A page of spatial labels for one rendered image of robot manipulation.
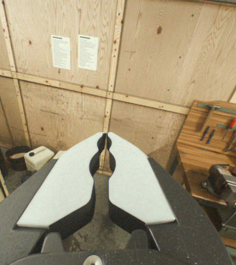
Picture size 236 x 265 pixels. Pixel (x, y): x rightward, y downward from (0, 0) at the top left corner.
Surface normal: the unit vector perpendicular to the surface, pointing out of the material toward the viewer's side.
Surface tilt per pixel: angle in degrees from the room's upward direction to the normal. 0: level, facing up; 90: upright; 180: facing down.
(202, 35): 90
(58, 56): 90
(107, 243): 0
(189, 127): 90
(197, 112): 90
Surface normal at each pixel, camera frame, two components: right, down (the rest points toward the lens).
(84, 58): -0.21, 0.45
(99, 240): 0.15, -0.86
